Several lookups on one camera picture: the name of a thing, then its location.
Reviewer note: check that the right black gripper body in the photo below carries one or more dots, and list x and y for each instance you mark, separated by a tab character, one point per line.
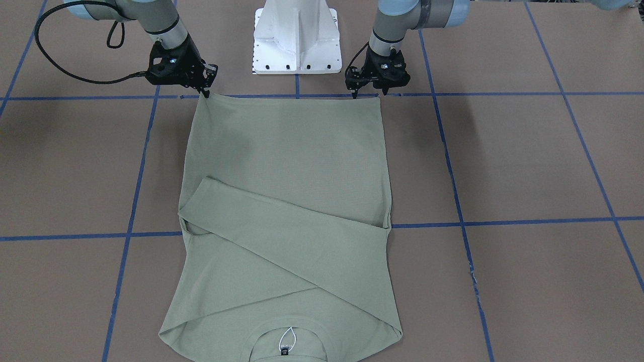
190	56

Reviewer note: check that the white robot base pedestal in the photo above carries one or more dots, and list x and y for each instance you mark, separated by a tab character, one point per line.
296	37

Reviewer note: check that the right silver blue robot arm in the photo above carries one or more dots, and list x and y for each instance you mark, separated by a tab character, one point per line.
159	19

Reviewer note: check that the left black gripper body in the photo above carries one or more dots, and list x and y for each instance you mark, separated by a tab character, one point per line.
371	64

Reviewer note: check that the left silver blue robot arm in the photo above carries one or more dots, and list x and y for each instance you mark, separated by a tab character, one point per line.
509	48

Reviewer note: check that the olive green long-sleeve shirt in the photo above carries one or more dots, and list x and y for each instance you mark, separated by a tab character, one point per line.
285	216

